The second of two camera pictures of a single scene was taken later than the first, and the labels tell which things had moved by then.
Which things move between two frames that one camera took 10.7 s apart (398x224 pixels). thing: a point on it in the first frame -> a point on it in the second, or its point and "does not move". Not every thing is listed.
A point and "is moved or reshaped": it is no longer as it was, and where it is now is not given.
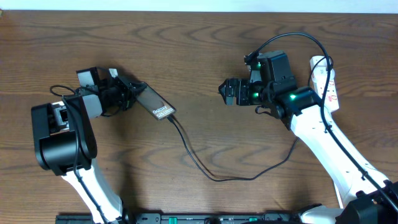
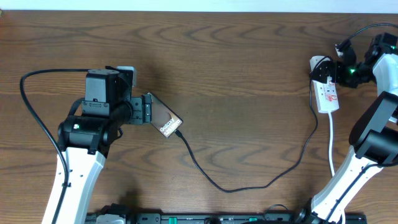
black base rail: [189, 218] does not move
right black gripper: [242, 85] -> [334, 66]
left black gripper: [127, 89] -> [142, 108]
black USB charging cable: [267, 169] -> [290, 168]
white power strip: [323, 74] does not move
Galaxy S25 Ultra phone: [157, 105] is moved or reshaped
